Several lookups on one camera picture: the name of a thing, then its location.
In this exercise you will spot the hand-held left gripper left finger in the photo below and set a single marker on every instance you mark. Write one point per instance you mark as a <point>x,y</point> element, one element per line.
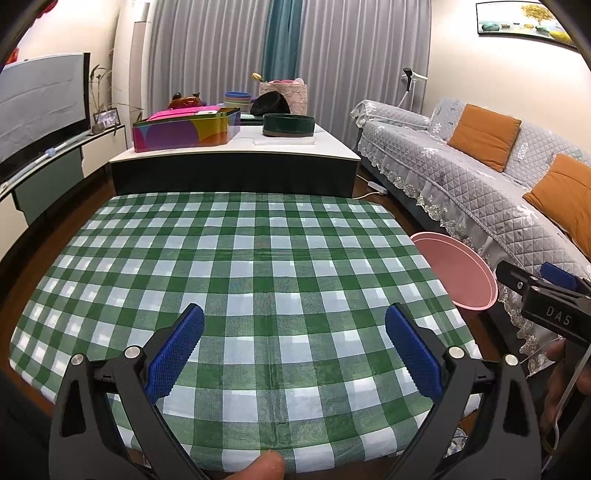
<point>178,357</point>

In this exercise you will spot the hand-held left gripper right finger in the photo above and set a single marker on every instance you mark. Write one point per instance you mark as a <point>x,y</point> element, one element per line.
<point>413,357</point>

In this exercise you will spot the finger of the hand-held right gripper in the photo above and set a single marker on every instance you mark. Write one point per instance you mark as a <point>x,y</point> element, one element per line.
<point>512,277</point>
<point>558,274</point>

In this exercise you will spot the pink plastic bin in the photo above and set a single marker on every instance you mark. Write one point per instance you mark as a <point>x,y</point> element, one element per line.
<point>452,272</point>

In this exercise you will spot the person's right hand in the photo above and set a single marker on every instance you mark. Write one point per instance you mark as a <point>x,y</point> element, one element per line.
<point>561,392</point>

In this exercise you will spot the person's left hand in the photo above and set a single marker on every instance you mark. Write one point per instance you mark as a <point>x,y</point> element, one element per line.
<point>263,468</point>

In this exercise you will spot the orange cushion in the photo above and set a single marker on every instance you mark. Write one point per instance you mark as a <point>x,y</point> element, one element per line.
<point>563,203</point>
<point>485,136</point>

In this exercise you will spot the grey covered sofa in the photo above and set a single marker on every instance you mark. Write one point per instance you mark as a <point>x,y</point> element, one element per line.
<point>461,189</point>

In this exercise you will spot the green checked tablecloth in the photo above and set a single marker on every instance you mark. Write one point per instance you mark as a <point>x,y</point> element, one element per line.
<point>277,277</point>

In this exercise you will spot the white power strip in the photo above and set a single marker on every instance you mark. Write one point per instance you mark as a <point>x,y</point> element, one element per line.
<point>376,186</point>

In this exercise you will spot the white-topped coffee table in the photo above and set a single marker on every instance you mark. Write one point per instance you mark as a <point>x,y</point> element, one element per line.
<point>231,175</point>

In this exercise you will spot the television stand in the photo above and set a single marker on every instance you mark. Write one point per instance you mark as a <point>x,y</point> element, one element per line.
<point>51,175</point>

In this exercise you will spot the colourful tin box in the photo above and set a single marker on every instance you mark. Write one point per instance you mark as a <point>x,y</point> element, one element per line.
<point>184,134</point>

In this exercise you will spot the white tray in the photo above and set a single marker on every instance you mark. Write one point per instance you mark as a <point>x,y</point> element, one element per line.
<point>286,141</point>

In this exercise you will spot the pink flat box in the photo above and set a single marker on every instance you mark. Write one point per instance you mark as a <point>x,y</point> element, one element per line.
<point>184,113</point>

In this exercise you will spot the red teapot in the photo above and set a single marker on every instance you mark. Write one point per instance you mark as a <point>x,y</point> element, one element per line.
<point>184,102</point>

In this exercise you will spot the green round tin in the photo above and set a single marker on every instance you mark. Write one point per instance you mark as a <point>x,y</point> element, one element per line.
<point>288,125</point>

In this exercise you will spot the grey curtain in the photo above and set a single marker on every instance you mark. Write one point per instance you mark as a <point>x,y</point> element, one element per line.
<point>364,60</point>
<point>207,46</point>

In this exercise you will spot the stack of colourful bowls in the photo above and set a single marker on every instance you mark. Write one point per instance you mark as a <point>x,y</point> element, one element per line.
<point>238,99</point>

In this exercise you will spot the black hat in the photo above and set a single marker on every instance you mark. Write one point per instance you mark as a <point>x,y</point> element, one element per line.
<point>270,105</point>

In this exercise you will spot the potted plant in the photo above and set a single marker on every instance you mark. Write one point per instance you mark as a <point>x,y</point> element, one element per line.
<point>99,87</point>

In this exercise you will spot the pink lace bag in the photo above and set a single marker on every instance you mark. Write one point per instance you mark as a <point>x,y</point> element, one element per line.
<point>295,97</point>

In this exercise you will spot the television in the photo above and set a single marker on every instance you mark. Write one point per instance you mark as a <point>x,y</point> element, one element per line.
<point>41,106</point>

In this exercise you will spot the yellow flower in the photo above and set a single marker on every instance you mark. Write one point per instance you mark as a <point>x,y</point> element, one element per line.
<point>257,77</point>

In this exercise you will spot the standing air conditioner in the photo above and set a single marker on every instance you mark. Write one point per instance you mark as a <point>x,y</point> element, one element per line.
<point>140,60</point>

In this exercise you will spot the teal curtain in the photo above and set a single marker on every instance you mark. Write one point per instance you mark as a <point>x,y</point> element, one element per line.
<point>281,41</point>

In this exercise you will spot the photo frame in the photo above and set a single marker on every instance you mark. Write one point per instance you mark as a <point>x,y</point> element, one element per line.
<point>106,117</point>

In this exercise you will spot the framed wall picture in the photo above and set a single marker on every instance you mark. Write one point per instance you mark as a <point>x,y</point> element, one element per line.
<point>521,23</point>

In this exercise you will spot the red wall decoration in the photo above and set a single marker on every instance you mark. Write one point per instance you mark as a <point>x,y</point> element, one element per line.
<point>12,54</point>

